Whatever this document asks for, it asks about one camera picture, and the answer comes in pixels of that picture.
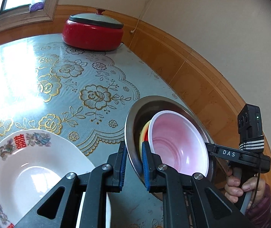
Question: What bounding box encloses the white plate with red print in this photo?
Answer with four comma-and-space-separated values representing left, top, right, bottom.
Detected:
0, 131, 112, 228

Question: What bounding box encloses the white power cord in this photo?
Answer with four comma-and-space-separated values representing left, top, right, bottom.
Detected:
130, 0, 155, 34

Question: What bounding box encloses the grey-green pot lid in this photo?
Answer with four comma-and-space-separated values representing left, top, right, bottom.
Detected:
69, 9, 123, 29

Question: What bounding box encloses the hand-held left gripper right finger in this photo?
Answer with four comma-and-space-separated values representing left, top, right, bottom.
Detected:
142, 141, 254, 228

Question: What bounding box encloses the person's right hand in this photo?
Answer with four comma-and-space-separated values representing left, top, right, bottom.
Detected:
224, 167, 265, 209

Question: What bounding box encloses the red plastic bowl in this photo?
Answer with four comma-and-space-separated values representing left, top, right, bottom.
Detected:
148, 110, 209, 177

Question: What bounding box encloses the stainless steel bowl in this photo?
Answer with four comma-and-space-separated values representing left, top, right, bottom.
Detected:
125, 96, 218, 201

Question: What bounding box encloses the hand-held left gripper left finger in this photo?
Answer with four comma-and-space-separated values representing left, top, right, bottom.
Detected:
14, 141, 127, 228

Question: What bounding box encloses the purple tissue box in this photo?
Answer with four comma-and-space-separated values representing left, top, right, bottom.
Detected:
30, 0, 46, 12

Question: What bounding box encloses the floral plastic tablecloth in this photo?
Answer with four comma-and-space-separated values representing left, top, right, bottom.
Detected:
0, 33, 212, 228

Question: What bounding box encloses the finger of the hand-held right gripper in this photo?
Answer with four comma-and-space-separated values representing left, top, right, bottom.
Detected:
205, 142, 219, 158

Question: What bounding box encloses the red electric pot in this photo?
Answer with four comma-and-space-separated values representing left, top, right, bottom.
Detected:
62, 19, 124, 51

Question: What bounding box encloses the person's right forearm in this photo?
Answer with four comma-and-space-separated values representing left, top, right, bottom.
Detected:
245, 184, 271, 228

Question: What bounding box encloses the yellow plastic bowl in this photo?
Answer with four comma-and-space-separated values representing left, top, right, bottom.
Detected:
139, 121, 153, 159

